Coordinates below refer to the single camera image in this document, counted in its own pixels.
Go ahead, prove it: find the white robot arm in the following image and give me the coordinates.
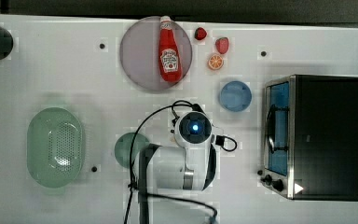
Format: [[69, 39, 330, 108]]
[[134, 111, 217, 224]]

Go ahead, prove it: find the silver black toaster oven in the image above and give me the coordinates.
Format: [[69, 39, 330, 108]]
[[258, 75, 358, 202]]

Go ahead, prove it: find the red plush ketchup bottle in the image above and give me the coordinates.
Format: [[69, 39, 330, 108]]
[[158, 16, 183, 82]]

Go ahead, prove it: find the orange slice toy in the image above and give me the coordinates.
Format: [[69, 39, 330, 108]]
[[207, 54, 224, 70]]

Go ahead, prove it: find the green plastic mug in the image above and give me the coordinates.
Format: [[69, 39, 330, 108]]
[[114, 133, 149, 169]]

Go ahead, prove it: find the grey round plate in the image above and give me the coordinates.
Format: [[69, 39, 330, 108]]
[[119, 16, 179, 91]]

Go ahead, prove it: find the pink strawberry toy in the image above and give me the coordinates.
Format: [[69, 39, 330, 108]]
[[215, 37, 229, 54]]

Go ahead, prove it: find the dark red strawberry toy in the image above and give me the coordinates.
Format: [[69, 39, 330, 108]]
[[194, 27, 207, 41]]

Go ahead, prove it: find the green perforated colander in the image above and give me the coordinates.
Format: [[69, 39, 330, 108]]
[[26, 107, 85, 189]]

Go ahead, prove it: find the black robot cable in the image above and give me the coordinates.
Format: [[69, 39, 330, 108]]
[[123, 100, 239, 224]]

